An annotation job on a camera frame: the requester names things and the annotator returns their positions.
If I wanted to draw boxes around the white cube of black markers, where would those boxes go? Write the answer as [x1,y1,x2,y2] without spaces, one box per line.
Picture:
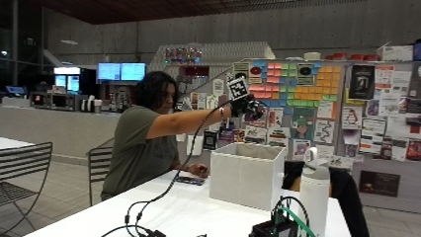
[226,76,252,102]

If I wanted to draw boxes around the cluster of coloured sticky notes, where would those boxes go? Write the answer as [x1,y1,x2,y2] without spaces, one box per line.
[248,60,344,108]

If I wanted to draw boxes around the white fabric storage box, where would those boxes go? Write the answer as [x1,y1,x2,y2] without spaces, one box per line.
[208,141,288,212]

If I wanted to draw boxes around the black portrait poster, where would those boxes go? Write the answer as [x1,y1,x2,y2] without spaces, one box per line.
[348,64,376,101]

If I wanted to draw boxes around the black smartphone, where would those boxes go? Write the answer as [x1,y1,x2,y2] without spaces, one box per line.
[174,176,207,187]

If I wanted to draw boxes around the grey notice board with posters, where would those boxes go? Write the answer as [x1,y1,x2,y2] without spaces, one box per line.
[175,58,421,214]

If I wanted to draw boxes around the row of red bowls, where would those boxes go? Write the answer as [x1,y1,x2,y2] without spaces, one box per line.
[326,51,382,62]

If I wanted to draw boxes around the the person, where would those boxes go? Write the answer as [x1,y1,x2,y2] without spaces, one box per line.
[101,70,211,202]

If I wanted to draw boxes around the black jacket on chair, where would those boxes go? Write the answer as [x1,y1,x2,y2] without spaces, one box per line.
[282,160,371,237]

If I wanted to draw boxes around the dark framed poster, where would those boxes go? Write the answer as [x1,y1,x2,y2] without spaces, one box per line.
[359,170,402,198]

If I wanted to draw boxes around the white cardboard box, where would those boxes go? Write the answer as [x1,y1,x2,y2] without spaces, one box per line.
[375,44,415,62]

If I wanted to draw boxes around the black electronics box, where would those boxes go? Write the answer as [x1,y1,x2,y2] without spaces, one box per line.
[250,218,300,237]

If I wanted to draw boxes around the black slatted metal chair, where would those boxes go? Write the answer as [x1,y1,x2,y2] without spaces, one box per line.
[87,145,115,207]
[0,141,54,237]

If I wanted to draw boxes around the lit drinks fridge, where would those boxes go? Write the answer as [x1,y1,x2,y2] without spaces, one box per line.
[53,66,83,96]

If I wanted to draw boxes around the grey service counter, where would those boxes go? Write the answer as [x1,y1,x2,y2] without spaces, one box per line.
[0,104,125,167]

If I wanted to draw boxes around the dark microwave oven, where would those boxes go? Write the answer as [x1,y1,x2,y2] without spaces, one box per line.
[30,91,77,112]

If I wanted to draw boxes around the long black glove cable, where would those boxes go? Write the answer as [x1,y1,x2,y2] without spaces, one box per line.
[101,98,235,237]

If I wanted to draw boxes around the white water bottle with handle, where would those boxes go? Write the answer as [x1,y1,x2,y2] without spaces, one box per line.
[299,146,332,237]

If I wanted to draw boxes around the looped black cable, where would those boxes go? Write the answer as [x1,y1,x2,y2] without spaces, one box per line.
[270,195,312,229]

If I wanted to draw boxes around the blue wall display screens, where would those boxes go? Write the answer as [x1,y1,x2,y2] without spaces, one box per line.
[97,61,149,82]

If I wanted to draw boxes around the green cable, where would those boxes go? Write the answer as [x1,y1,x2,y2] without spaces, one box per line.
[279,206,318,237]

